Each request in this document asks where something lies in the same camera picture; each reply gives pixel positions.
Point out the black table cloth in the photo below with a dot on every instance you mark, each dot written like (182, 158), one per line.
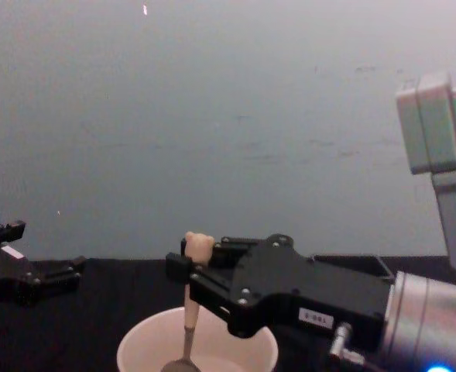
(76, 333)

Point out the pink cup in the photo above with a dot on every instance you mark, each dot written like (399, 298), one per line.
(142, 341)

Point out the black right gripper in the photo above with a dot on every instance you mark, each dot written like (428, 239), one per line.
(309, 290)

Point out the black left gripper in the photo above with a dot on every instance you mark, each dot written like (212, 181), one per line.
(3, 271)

